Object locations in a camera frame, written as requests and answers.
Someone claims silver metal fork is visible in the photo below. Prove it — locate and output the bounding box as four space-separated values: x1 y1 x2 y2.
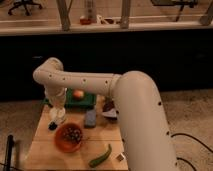
116 152 126 162

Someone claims black post at left edge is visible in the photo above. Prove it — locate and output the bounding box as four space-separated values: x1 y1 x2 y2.
3 135 14 171

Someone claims black office chair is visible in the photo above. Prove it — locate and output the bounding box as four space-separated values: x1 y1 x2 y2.
8 0 43 16

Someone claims red bowl on far shelf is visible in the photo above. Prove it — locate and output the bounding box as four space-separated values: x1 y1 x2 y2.
80 18 92 25

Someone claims blue gray sponge block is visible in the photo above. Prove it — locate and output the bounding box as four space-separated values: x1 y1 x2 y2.
84 110 96 128

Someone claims white paper cup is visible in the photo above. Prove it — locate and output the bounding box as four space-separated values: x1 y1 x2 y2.
49 107 66 125

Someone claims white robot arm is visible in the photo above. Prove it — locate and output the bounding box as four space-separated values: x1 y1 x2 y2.
33 57 180 171

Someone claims dark bowl with white cloth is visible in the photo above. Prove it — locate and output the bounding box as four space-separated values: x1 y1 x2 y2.
102 100 117 119

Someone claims black floor cable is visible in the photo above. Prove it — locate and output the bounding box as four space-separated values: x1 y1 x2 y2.
170 132 213 171

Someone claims orange fruit in tray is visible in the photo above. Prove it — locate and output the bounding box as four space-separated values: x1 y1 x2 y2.
72 90 84 100

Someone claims green plastic tray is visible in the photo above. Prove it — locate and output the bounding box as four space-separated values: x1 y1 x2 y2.
44 88 96 109

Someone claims green chili pepper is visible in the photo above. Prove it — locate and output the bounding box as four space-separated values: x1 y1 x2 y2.
88 145 112 168

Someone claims orange bowl with dark contents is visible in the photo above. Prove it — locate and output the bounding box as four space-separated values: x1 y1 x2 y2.
54 123 83 153

